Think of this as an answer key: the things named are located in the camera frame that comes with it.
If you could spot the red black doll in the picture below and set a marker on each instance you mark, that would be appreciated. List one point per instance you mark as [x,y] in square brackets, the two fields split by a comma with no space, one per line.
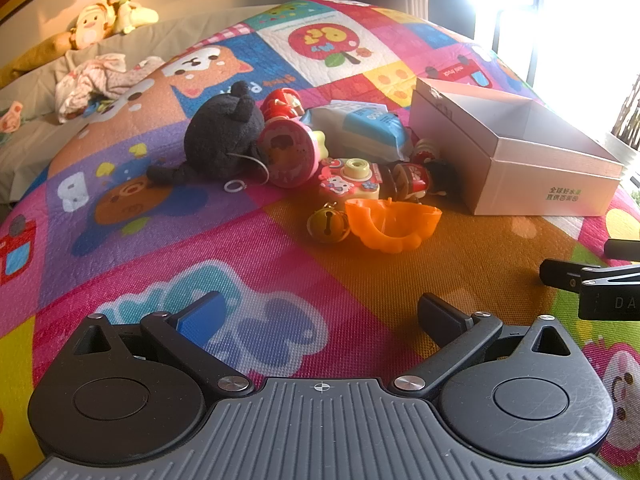
[415,180]

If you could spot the pile of pale clothes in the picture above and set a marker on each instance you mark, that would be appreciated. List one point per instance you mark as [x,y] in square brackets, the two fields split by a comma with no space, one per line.
[100,80]

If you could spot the red toy figurine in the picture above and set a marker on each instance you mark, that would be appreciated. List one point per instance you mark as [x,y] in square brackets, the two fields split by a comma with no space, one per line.
[280,105]

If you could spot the grey sofa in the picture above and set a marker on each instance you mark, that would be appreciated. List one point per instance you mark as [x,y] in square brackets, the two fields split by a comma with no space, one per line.
[30,150]

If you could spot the black plush toy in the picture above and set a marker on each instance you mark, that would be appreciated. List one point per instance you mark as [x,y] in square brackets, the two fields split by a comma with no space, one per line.
[220,130]

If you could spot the pink round toy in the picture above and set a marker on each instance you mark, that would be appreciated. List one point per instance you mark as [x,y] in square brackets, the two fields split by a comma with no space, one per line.
[285,152]

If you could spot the orange plastic shell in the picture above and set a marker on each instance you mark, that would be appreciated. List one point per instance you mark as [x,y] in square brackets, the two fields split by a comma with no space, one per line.
[395,232]

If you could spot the blue white wet wipes packet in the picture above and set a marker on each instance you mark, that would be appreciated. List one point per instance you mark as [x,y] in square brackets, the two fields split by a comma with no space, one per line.
[370,127]

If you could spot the yellow monkey plush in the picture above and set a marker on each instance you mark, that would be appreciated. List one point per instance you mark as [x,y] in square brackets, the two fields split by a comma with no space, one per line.
[90,25]

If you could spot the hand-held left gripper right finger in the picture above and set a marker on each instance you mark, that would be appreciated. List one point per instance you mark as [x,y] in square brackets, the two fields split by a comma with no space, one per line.
[440,312]

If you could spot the pink toy camera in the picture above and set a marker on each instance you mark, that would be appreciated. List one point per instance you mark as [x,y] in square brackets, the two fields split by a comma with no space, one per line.
[350,177]

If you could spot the small yellow toy piece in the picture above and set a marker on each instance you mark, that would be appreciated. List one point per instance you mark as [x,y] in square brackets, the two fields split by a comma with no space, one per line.
[320,145]

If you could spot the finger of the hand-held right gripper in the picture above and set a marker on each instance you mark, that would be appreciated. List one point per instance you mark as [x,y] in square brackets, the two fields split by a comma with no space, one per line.
[565,274]
[622,249]

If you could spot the small pink cloth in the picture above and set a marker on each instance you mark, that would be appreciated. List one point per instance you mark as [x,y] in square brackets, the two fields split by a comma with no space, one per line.
[10,117]

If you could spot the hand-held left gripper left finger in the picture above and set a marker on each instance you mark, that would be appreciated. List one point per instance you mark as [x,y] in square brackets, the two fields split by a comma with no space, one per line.
[200,316]

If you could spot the small red white toy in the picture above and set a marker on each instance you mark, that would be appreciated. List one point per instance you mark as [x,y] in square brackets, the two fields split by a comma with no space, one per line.
[426,151]

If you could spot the colourful cartoon play mat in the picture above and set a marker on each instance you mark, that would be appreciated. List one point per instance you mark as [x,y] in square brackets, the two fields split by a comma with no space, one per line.
[300,260]

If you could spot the white cardboard box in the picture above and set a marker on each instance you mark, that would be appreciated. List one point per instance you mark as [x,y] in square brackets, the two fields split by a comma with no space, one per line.
[525,180]

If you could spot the gold bell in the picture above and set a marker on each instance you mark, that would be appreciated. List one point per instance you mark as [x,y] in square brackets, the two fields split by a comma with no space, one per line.
[327,225]

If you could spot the orange stuffed doll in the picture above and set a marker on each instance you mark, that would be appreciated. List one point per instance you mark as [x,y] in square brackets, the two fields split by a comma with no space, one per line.
[125,10]

